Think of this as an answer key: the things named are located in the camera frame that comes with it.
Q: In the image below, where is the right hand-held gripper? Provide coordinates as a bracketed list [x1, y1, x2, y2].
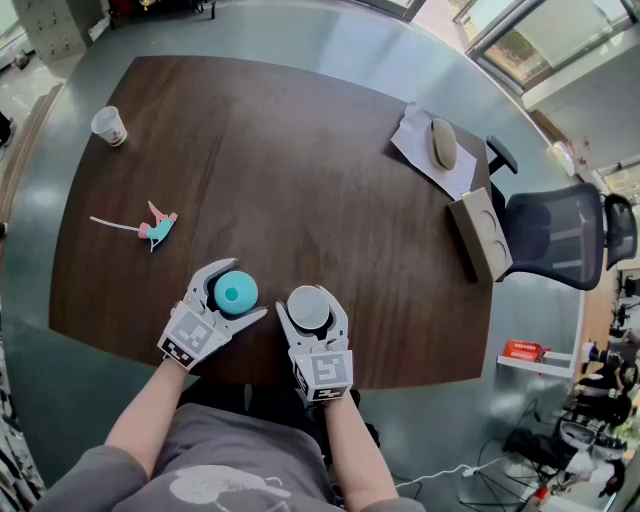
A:
[275, 283, 355, 403]

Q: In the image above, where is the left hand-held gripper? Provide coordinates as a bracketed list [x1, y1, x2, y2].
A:
[157, 257, 270, 372]

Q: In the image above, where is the teal round container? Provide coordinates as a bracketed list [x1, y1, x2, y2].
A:
[213, 270, 260, 318]

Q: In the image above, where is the person's left forearm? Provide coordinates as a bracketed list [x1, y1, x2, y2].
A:
[103, 357, 194, 482]

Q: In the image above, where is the person's right forearm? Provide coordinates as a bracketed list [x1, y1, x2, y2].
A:
[322, 387, 402, 512]

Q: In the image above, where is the white paper cup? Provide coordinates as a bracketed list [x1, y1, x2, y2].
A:
[90, 105, 129, 148]

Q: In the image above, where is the pink teal spray nozzle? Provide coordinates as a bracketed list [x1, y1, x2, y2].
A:
[89, 200, 180, 254]

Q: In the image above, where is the person's grey shirt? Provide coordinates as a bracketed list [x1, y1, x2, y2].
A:
[29, 402, 426, 512]

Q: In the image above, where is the beige box with round holes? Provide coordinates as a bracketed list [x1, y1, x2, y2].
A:
[446, 186, 515, 284]

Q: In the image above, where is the white paper sheet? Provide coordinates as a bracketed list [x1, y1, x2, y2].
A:
[389, 101, 479, 201]

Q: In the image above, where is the red box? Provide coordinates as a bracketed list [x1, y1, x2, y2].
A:
[501, 339, 551, 364]

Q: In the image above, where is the beige oval stone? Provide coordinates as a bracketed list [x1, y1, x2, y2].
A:
[427, 117, 458, 172]

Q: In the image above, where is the white shelf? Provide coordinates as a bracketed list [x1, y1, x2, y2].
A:
[496, 350, 574, 379]

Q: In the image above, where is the black tripod stand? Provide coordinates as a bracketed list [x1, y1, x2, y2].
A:
[457, 399, 566, 512]

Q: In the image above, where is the black mesh office chair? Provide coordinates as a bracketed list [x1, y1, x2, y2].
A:
[485, 134, 607, 292]

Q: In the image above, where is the grey metal cabinet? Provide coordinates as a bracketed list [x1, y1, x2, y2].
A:
[12, 0, 104, 66]

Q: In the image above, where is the white power cable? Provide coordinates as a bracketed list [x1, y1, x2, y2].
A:
[392, 462, 506, 490]

